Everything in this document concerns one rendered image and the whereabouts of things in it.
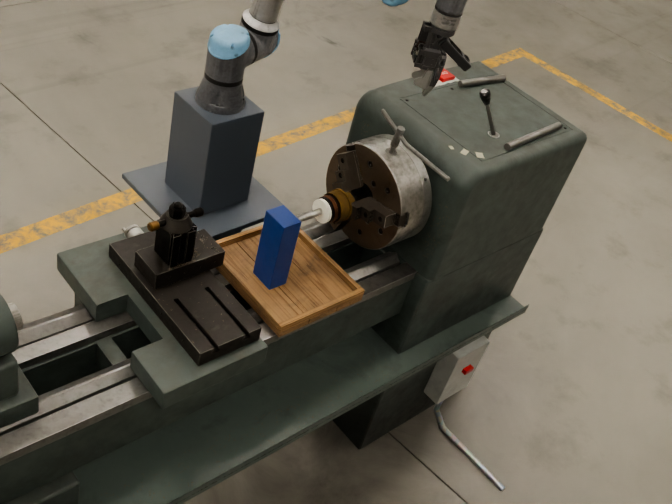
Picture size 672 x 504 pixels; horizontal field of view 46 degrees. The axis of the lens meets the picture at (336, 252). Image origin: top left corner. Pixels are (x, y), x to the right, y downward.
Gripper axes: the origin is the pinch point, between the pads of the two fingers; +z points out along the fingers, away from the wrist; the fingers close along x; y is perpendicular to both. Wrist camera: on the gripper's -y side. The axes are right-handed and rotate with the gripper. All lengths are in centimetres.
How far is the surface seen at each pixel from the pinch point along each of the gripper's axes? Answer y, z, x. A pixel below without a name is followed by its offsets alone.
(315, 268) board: 23, 47, 27
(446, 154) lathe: -7.2, 10.9, 13.2
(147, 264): 70, 34, 48
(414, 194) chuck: 1.4, 18.7, 23.6
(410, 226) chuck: 0.0, 28.0, 26.1
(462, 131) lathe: -14.2, 10.2, 0.9
